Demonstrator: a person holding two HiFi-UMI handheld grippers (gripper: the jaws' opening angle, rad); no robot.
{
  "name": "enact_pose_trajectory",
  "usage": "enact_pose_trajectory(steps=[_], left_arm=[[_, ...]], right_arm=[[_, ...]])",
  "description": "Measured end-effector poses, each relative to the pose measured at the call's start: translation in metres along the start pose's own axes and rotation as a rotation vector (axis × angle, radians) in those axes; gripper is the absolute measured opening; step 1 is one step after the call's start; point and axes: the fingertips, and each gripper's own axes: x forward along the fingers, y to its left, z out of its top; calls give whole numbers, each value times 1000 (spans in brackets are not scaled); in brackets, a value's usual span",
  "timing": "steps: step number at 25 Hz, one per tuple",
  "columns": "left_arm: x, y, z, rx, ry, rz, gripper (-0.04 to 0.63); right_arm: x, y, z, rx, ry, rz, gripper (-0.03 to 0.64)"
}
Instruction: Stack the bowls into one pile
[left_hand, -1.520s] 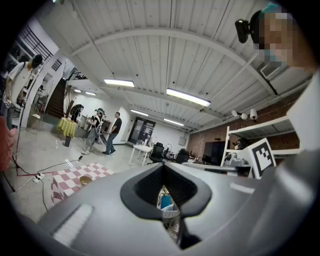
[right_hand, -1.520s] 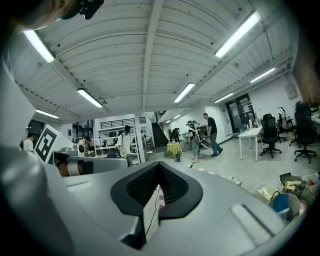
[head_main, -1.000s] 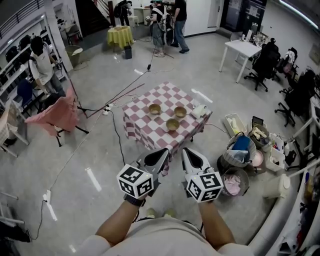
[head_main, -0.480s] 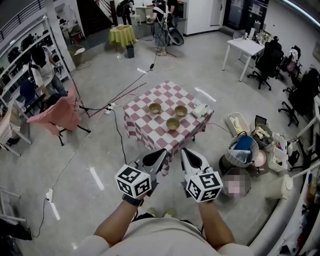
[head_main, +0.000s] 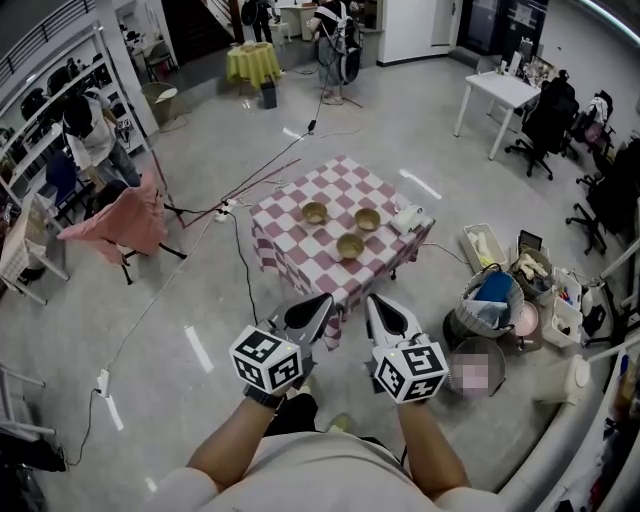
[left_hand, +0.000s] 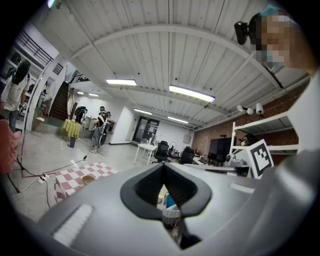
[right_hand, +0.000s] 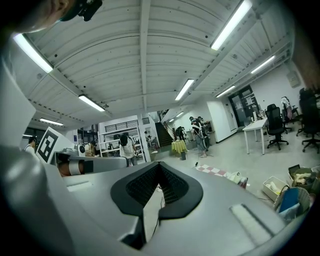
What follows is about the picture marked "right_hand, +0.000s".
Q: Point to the round table yellow cloth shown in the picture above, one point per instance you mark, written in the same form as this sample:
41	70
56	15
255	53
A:
178	147

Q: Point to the dark staircase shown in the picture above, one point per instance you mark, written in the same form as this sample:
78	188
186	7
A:
163	136

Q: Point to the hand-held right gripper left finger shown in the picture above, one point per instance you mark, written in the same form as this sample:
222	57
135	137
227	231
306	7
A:
100	195

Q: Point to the small black bin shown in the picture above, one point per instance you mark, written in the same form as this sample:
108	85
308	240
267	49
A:
183	155

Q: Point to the person's head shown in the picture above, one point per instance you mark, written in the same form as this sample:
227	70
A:
42	15

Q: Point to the white round-window appliance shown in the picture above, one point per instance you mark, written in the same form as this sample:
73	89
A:
82	150

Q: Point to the black head-worn camera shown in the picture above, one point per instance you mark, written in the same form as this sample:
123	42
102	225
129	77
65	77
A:
90	10

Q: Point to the white storage bin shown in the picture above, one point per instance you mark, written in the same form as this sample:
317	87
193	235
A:
272	186

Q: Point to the black framed tablet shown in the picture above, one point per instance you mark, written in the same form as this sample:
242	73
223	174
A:
293	170

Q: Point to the dark woven basket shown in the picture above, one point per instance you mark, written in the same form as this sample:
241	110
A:
303	176

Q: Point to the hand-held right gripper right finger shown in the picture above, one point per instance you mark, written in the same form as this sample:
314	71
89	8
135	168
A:
212	207

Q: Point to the white wall panel box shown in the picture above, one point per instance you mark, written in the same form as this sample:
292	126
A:
293	79

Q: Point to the white desk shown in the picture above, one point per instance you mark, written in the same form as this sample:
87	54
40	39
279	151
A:
255	125

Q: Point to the black office chair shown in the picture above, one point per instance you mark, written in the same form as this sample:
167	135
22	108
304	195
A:
275	125
310	117

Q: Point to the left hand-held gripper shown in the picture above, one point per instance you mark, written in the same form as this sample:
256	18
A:
47	145

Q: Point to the pink white checkered mat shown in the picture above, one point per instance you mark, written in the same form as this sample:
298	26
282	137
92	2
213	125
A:
212	170

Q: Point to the ceiling tube light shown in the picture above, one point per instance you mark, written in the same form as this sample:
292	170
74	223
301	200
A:
91	102
32	52
51	121
184	89
262	64
225	91
231	25

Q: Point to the black double door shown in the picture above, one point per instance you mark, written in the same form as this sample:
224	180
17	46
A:
243	105

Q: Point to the office chair with clothes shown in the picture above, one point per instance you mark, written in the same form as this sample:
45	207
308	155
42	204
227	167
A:
287	110

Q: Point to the grey basket blue contents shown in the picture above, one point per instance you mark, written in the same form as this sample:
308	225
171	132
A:
290	200

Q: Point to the white shelf rack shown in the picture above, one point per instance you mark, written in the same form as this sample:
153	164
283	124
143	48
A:
110	142

